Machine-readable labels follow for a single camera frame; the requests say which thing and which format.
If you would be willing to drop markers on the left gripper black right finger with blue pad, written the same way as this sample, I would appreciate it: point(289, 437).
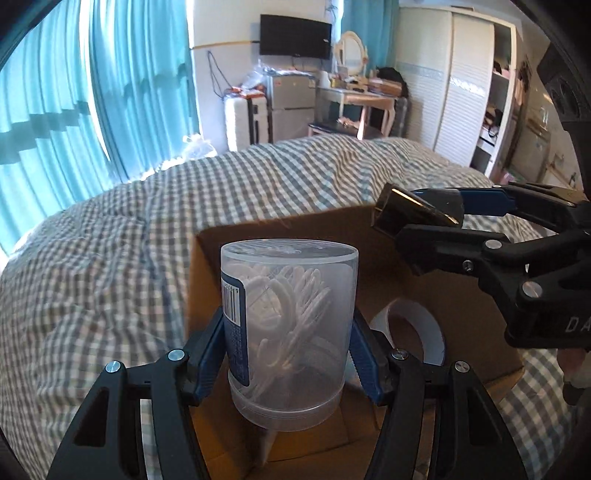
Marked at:
point(469, 438)

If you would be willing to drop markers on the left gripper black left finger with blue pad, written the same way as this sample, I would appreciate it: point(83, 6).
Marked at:
point(104, 439)

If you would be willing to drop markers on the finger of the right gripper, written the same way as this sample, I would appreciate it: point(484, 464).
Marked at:
point(452, 251)
point(554, 208)

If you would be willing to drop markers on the small black box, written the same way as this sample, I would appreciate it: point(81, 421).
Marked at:
point(396, 208)

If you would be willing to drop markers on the clear floss pick jar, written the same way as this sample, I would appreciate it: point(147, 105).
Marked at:
point(288, 312)

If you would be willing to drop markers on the brown cardboard box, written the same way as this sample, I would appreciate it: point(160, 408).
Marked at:
point(342, 445)

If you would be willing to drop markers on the white tape roll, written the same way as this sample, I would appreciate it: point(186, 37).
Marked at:
point(409, 325)

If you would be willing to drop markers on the grey checkered bed quilt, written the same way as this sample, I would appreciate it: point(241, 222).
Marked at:
point(107, 279)

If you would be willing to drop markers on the white sliding wardrobe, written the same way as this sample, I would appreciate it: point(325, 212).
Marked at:
point(460, 66)

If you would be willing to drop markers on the white dressing table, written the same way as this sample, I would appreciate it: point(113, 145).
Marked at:
point(381, 96)

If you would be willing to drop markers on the oval vanity mirror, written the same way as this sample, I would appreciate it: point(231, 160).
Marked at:
point(350, 55)

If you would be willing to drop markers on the silver mini fridge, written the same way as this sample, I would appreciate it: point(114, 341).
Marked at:
point(291, 96)

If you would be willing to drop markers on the turquoise curtain right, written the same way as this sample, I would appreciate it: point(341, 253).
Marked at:
point(375, 22)

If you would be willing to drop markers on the turquoise curtain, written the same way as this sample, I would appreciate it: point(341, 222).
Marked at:
point(142, 82)
point(51, 157)
point(375, 22)

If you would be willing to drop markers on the white suitcase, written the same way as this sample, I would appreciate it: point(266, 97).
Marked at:
point(246, 119)

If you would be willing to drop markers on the clear plastic bag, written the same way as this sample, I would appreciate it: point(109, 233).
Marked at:
point(196, 147)

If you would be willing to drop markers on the turquoise curtain left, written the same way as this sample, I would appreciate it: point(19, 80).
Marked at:
point(51, 157)

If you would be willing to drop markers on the turquoise curtain middle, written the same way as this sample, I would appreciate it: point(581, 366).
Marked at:
point(142, 82)

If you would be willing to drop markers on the black wall television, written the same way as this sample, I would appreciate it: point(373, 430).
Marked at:
point(294, 37)

